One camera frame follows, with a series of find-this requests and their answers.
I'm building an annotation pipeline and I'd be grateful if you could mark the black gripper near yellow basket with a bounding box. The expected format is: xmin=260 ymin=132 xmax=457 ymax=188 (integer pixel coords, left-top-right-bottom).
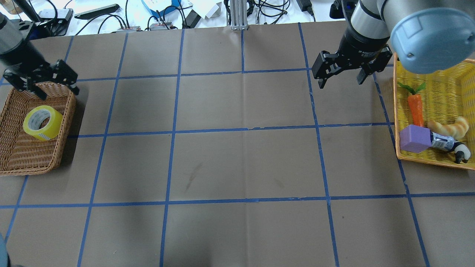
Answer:
xmin=311 ymin=28 xmax=393 ymax=89

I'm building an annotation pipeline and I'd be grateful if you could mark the black gripper near wicker basket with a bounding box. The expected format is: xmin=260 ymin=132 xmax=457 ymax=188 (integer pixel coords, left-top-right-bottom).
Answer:
xmin=1 ymin=41 xmax=80 ymax=101

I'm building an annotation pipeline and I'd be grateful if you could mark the yellow tape roll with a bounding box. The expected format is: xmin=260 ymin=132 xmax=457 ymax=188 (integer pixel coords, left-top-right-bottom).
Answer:
xmin=23 ymin=105 xmax=63 ymax=141

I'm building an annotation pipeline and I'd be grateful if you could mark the robot arm over yellow basket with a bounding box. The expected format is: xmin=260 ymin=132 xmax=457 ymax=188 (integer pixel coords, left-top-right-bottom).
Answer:
xmin=312 ymin=0 xmax=475 ymax=88

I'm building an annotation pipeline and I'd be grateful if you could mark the robot arm over wicker basket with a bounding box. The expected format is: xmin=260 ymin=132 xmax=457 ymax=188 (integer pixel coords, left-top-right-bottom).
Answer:
xmin=0 ymin=14 xmax=80 ymax=100

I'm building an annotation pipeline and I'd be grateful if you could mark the toy carrot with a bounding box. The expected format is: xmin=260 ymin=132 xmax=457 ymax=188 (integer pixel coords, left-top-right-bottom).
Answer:
xmin=397 ymin=82 xmax=426 ymax=127

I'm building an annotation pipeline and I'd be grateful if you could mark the brown wicker basket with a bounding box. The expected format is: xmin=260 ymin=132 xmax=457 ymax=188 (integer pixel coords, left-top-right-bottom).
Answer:
xmin=0 ymin=82 xmax=76 ymax=176

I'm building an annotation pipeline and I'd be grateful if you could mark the purple cube block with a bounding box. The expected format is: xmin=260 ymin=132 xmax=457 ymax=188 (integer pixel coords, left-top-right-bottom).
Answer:
xmin=399 ymin=125 xmax=432 ymax=153

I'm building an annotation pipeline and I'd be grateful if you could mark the black flat bar tool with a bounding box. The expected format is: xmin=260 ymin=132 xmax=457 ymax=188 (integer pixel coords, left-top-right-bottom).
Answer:
xmin=73 ymin=4 xmax=121 ymax=20

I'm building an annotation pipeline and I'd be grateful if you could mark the yellow plastic basket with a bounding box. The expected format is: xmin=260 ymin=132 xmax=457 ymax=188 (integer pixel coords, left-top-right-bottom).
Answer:
xmin=393 ymin=59 xmax=475 ymax=169

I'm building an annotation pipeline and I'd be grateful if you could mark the small battery can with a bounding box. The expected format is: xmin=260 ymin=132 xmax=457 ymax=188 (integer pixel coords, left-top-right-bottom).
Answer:
xmin=430 ymin=132 xmax=456 ymax=152

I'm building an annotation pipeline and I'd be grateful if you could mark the toy croissant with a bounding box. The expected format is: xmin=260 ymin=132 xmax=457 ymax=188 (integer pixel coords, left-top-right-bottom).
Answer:
xmin=427 ymin=116 xmax=469 ymax=140

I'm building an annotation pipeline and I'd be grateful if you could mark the blue white box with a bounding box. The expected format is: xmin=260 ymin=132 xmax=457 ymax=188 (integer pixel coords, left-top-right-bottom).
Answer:
xmin=141 ymin=0 xmax=181 ymax=17

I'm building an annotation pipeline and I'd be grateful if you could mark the black white panda toy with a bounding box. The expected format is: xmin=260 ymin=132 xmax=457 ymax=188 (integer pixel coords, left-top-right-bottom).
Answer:
xmin=452 ymin=142 xmax=471 ymax=164

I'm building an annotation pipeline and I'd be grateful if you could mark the black power adapter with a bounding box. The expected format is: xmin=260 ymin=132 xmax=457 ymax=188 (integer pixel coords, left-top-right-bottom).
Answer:
xmin=183 ymin=10 xmax=201 ymax=29

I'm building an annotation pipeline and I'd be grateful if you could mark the aluminium frame post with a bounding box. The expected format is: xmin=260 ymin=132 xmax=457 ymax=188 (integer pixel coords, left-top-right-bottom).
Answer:
xmin=223 ymin=0 xmax=255 ymax=30

